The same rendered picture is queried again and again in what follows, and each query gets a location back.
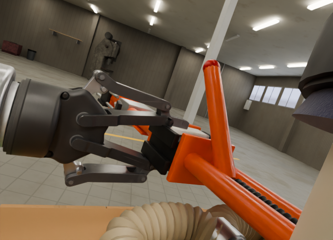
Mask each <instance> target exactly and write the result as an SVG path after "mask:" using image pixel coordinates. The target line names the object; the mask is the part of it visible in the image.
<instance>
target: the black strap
mask: <svg viewBox="0 0 333 240"><path fill-rule="evenodd" d="M325 88H333V13H332V14H331V15H330V16H329V17H328V19H327V20H326V21H325V22H324V24H323V26H322V29H321V31H320V33H319V36H318V38H317V41H316V43H315V45H314V48H313V50H312V53H311V55H310V57H309V60H308V62H307V65H306V67H305V69H304V72H303V74H302V77H301V79H300V81H299V85H298V89H299V90H300V92H301V94H302V96H303V97H304V99H307V97H308V96H309V95H310V94H312V93H313V92H315V91H318V90H321V89H325Z"/></svg>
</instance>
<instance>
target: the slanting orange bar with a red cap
mask: <svg viewBox="0 0 333 240"><path fill-rule="evenodd" d="M220 68H221V67H220V64H219V62H218V61H217V60H213V59H211V60H207V61H206V62H205V63H204V65H203V73H204V80H205V89H206V98H207V108H208V117H209V126H210V135H211V145H212V154H213V163H214V166H215V167H216V168H218V169H219V170H221V171H222V172H223V173H225V174H226V175H227V176H229V177H230V178H232V179H233V180H234V179H236V173H235V167H234V160H233V153H232V146H231V140H230V133H229V127H228V120H227V113H226V106H225V100H224V93H223V86H222V77H221V70H220Z"/></svg>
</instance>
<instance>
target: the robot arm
mask: <svg viewBox="0 0 333 240"><path fill-rule="evenodd" d="M15 80H16V71H15V69H14V68H13V67H12V66H9V65H6V64H2V63H0V147H3V152H6V154H8V155H17V156H26V157H35V158H51V159H54V160H56V161H57V162H59V163H61V164H63V167H64V180H65V185H66V186H68V187H71V186H75V185H79V184H82V183H86V182H119V183H144V182H145V181H146V180H147V175H148V173H149V172H150V171H152V170H156V168H155V167H154V166H153V165H152V164H151V163H150V162H149V160H148V159H147V158H146V157H145V156H144V154H143V153H140V152H137V151H135V150H132V149H129V148H127V147H124V146H121V145H118V144H116V143H113V142H110V141H108V140H106V139H104V134H105V132H106V130H107V129H108V127H109V126H118V125H157V126H162V125H166V126H167V127H169V128H170V129H172V130H173V131H175V132H176V133H178V134H179V135H182V134H183V133H188V134H192V135H196V136H200V137H204V138H209V135H207V134H205V133H204V132H202V131H200V130H198V129H195V128H190V127H188V126H189V122H188V121H186V120H184V119H183V118H179V117H175V116H172V115H170V113H169V111H170V109H171V103H170V102H168V101H166V100H164V99H161V98H159V97H156V96H153V95H151V94H148V93H145V92H142V91H140V90H137V89H134V88H132V87H129V86H126V85H123V84H121V83H118V82H115V81H114V80H113V79H112V78H110V77H109V76H108V75H107V74H106V73H104V72H102V71H101V70H98V69H96V70H94V71H93V72H92V78H91V79H90V80H89V81H88V82H87V83H86V85H85V86H84V87H83V88H82V87H77V88H71V89H70V88H63V87H59V86H55V85H52V84H48V83H44V82H40V81H37V80H33V79H29V78H26V80H25V79H22V80H21V82H15ZM108 91H110V92H112V93H114V94H116V95H119V96H122V97H125V98H127V99H130V100H133V101H136V102H139V103H142V104H145V105H148V106H151V107H154V108H157V111H156V112H150V111H129V110H114V109H108V108H103V107H102V106H101V105H100V104H99V103H98V101H97V100H96V99H95V98H94V97H93V96H92V94H93V93H95V92H99V93H101V94H104V93H106V92H108ZM89 154H94V155H97V156H100V157H104V158H106V157H108V158H112V159H115V160H118V161H121V162H124V163H127V164H130V165H132V166H126V165H109V164H92V163H86V164H82V163H81V162H78V161H77V162H76V161H75V160H78V159H80V158H82V157H84V156H87V155H89Z"/></svg>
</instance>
